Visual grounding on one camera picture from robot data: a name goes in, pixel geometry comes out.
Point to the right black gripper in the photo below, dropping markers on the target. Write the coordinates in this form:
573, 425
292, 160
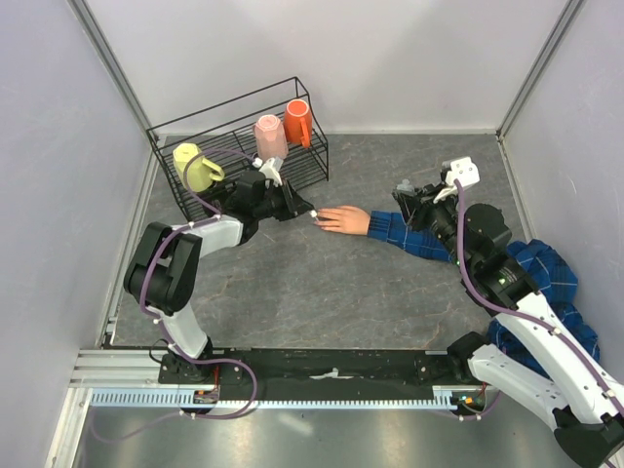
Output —
416, 209

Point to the orange mug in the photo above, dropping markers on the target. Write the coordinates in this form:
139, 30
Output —
298, 122

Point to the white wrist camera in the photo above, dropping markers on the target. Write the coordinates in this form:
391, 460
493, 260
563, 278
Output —
271, 169
462, 169

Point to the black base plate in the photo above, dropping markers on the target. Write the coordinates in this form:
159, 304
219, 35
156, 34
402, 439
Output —
322, 372

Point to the nail polish bottle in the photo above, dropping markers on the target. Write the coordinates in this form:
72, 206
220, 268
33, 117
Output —
405, 186

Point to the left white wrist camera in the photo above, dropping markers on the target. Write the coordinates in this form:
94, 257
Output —
271, 169

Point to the blue plaid cloth pile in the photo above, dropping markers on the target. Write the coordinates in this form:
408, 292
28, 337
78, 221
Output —
556, 280

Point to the yellow faceted mug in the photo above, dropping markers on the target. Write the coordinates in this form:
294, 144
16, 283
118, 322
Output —
198, 174

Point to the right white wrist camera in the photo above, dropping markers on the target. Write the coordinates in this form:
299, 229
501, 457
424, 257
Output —
462, 169

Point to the pink mug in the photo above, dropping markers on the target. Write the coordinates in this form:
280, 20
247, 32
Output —
270, 138

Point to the light blue cable duct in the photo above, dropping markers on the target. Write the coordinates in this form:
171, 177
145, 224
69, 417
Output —
437, 399

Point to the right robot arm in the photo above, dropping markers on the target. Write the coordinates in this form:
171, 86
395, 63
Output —
575, 397

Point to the black wire dish rack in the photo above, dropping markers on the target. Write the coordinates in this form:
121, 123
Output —
225, 129

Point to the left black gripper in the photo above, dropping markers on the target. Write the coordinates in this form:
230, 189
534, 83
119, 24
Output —
293, 204

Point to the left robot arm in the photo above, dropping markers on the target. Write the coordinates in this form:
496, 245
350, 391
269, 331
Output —
162, 273

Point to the blue plaid sleeve forearm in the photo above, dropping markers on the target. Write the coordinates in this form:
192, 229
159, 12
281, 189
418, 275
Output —
390, 228

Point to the mannequin hand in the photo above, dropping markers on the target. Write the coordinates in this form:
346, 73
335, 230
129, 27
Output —
346, 220

